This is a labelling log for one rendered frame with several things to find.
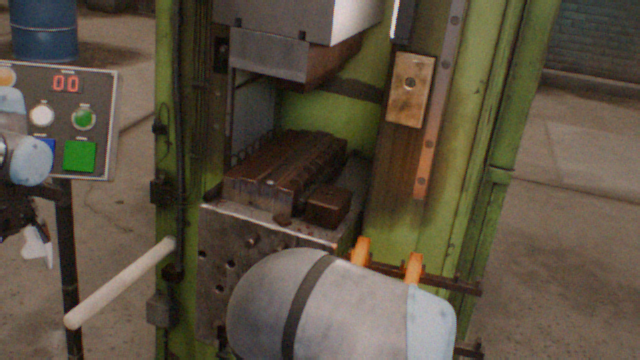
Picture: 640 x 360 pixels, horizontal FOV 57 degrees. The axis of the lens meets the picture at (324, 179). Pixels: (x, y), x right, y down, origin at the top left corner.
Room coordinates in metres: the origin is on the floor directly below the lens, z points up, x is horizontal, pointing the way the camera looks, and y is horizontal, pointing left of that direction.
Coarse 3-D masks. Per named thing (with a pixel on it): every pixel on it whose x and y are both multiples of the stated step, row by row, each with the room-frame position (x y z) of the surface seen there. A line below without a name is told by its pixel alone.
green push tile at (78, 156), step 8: (72, 144) 1.34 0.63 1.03; (80, 144) 1.34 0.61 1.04; (88, 144) 1.34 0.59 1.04; (96, 144) 1.35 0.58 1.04; (64, 152) 1.33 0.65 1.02; (72, 152) 1.33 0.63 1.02; (80, 152) 1.33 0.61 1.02; (88, 152) 1.33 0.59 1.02; (64, 160) 1.31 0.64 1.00; (72, 160) 1.32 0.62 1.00; (80, 160) 1.32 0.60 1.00; (88, 160) 1.32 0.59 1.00; (64, 168) 1.31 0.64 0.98; (72, 168) 1.31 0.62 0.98; (80, 168) 1.31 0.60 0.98; (88, 168) 1.31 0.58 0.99
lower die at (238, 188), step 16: (272, 144) 1.64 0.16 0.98; (288, 144) 1.63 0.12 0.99; (320, 144) 1.64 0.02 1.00; (336, 144) 1.68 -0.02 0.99; (256, 160) 1.51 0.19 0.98; (272, 160) 1.50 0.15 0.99; (304, 160) 1.51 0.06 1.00; (320, 160) 1.54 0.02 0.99; (224, 176) 1.38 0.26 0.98; (240, 176) 1.37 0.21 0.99; (256, 176) 1.39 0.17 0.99; (288, 176) 1.41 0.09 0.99; (304, 176) 1.42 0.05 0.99; (224, 192) 1.38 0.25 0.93; (240, 192) 1.37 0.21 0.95; (256, 192) 1.35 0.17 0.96; (272, 192) 1.34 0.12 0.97; (288, 192) 1.33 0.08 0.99; (272, 208) 1.34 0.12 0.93; (288, 208) 1.33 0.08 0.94
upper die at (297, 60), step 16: (240, 32) 1.38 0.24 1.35; (256, 32) 1.36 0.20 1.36; (240, 48) 1.38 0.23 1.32; (256, 48) 1.36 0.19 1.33; (272, 48) 1.35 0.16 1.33; (288, 48) 1.34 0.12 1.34; (304, 48) 1.33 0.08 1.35; (320, 48) 1.39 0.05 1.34; (336, 48) 1.51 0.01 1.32; (352, 48) 1.64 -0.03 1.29; (240, 64) 1.37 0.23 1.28; (256, 64) 1.36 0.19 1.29; (272, 64) 1.35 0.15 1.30; (288, 64) 1.34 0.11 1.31; (304, 64) 1.33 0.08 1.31; (320, 64) 1.41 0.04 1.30; (336, 64) 1.52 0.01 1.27; (304, 80) 1.32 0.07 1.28
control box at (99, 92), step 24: (24, 72) 1.41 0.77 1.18; (48, 72) 1.42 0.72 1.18; (72, 72) 1.43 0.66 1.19; (96, 72) 1.44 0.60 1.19; (24, 96) 1.38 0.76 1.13; (48, 96) 1.39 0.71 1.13; (72, 96) 1.40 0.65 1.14; (96, 96) 1.41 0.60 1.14; (120, 96) 1.48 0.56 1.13; (72, 120) 1.37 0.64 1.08; (96, 120) 1.38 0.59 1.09; (96, 168) 1.32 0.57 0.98
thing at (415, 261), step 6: (414, 252) 1.17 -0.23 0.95; (414, 258) 1.15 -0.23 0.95; (420, 258) 1.15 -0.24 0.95; (408, 264) 1.12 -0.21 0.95; (414, 264) 1.12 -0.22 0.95; (420, 264) 1.13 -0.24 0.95; (408, 270) 1.10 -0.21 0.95; (414, 270) 1.10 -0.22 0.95; (408, 276) 1.07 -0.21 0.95; (414, 276) 1.08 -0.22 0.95; (408, 282) 1.05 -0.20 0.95; (414, 282) 1.05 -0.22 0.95
